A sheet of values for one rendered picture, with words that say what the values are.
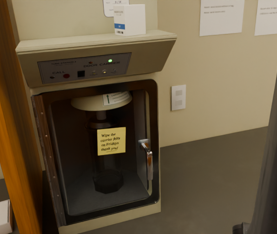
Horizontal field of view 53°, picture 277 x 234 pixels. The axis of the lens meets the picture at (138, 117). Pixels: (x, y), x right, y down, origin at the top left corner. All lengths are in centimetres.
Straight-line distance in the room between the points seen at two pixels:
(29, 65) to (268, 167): 47
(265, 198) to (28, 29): 56
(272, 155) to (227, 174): 91
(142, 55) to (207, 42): 69
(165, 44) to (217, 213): 58
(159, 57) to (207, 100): 75
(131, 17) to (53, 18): 17
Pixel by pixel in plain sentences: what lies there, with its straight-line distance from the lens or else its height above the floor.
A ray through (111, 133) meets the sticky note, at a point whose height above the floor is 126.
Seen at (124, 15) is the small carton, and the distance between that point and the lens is 60.
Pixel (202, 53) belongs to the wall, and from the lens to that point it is 129.
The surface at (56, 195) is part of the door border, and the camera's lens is 82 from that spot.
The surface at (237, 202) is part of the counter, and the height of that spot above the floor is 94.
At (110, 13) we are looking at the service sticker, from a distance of 69.
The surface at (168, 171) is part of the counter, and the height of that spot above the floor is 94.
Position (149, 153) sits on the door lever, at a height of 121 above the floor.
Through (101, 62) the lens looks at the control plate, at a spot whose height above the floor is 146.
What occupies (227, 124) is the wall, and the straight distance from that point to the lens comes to 149.
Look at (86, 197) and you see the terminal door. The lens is 83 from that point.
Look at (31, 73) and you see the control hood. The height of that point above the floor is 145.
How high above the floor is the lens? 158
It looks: 23 degrees down
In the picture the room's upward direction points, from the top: 3 degrees counter-clockwise
